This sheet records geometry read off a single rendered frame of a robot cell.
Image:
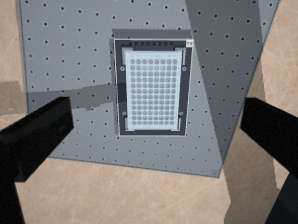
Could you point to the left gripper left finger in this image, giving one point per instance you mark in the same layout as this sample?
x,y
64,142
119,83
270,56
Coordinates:
x,y
24,146

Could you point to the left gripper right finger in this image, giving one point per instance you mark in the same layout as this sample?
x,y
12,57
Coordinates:
x,y
273,129

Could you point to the white well plate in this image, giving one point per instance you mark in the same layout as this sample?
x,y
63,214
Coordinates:
x,y
155,107

